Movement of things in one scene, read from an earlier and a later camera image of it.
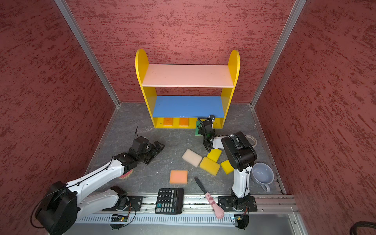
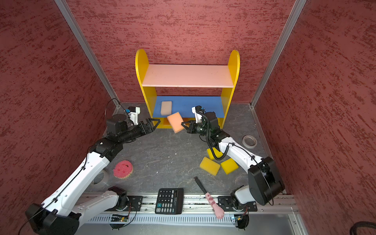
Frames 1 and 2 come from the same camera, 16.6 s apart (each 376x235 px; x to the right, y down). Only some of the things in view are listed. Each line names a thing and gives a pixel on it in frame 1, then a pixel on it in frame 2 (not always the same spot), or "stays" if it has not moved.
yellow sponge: [227, 167] stays
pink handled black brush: [219, 211] stays
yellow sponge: [209, 166] stays
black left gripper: [154, 151] → [144, 129]
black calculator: [169, 200] stays
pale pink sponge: [192, 157] → [166, 107]
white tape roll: [251, 140] stays
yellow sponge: [214, 154] stays
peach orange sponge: [178, 177] → [176, 120]
